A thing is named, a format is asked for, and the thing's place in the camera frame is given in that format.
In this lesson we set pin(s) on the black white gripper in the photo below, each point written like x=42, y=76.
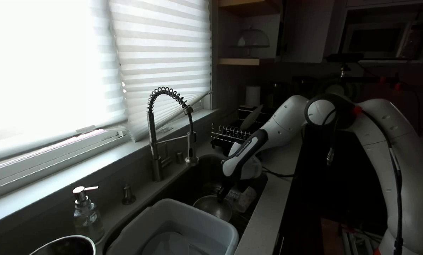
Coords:
x=240, y=192

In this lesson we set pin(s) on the silver metal bowl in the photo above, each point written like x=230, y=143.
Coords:
x=217, y=206

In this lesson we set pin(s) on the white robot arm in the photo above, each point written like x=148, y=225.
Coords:
x=388, y=138

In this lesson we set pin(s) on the round bowl at counter edge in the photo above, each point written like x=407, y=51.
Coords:
x=67, y=245

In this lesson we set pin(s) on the metal dish drying rack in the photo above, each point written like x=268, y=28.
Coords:
x=248, y=120

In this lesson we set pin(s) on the white plastic dish tub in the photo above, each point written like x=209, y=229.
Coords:
x=172, y=226

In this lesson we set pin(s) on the window blinds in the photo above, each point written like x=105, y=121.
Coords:
x=73, y=63

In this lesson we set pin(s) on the wooden wall shelf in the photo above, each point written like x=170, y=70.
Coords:
x=247, y=61

